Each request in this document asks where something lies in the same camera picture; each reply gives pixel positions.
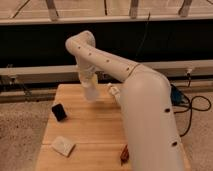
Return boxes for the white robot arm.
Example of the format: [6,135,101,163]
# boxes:
[65,31,185,171]

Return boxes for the black eraser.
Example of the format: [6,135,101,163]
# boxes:
[52,104,67,122]

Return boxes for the white plastic figurine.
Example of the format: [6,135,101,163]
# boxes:
[107,83,120,103]

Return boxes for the blue power adapter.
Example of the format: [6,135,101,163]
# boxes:
[171,86,183,105]

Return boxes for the brown red pen tool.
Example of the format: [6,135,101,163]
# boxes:
[120,146,129,164]

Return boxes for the black hanging cable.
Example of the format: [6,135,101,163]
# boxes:
[134,12,152,63]

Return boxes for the black floor cable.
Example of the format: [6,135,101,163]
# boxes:
[170,71,213,138]

